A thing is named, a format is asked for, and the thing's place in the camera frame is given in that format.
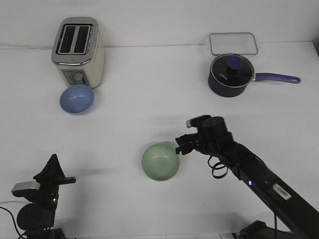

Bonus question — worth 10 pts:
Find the clear container lid blue rim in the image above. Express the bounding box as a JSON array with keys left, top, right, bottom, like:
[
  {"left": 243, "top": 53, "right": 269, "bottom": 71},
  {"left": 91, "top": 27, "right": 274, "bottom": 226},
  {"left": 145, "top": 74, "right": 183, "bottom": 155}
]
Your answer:
[{"left": 209, "top": 32, "right": 259, "bottom": 56}]

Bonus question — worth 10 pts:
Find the cream and steel toaster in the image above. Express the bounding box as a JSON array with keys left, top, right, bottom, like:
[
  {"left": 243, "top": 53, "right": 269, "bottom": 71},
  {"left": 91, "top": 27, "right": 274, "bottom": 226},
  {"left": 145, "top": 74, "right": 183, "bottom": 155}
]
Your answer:
[{"left": 51, "top": 17, "right": 105, "bottom": 88}]

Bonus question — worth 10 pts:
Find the green bowl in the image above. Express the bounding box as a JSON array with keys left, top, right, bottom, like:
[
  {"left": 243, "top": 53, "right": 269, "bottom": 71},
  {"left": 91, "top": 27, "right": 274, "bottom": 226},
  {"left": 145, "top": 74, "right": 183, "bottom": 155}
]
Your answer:
[{"left": 142, "top": 142, "right": 180, "bottom": 181}]

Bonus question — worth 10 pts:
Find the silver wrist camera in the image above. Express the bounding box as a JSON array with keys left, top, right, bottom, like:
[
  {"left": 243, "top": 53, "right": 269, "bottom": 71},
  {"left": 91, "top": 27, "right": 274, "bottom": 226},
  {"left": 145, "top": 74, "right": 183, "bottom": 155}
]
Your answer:
[
  {"left": 186, "top": 115, "right": 211, "bottom": 128},
  {"left": 11, "top": 181, "right": 40, "bottom": 197}
]

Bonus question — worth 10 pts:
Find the dark blue saucepan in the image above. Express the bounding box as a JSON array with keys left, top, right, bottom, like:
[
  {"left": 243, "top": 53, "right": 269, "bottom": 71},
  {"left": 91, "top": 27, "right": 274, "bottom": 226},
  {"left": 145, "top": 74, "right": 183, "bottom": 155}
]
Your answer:
[{"left": 207, "top": 65, "right": 301, "bottom": 98}]

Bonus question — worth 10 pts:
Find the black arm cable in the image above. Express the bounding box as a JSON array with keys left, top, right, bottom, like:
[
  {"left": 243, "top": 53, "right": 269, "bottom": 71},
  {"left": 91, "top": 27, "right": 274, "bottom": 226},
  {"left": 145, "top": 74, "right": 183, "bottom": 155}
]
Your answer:
[
  {"left": 207, "top": 155, "right": 229, "bottom": 179},
  {"left": 0, "top": 205, "right": 28, "bottom": 237}
]

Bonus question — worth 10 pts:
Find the blue bowl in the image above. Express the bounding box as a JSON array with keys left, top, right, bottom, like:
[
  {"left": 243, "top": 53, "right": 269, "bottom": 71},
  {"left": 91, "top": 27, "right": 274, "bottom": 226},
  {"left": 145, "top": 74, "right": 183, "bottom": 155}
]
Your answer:
[{"left": 59, "top": 85, "right": 95, "bottom": 115}]

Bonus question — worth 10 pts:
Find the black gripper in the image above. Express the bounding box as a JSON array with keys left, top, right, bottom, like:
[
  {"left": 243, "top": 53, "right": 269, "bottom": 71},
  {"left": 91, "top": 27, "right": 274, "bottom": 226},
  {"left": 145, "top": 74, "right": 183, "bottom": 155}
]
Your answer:
[
  {"left": 175, "top": 116, "right": 233, "bottom": 156},
  {"left": 23, "top": 154, "right": 76, "bottom": 209}
]

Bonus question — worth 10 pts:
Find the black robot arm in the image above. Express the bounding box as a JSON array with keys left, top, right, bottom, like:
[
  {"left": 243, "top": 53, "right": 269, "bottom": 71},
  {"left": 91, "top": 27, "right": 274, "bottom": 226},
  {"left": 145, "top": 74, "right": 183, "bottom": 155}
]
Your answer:
[
  {"left": 175, "top": 115, "right": 319, "bottom": 239},
  {"left": 11, "top": 154, "right": 76, "bottom": 239}
]

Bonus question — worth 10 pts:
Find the glass pot lid blue knob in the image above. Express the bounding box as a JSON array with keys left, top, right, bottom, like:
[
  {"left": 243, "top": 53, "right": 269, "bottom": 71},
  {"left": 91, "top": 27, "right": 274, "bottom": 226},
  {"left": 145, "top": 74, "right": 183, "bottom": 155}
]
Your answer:
[{"left": 210, "top": 54, "right": 255, "bottom": 88}]

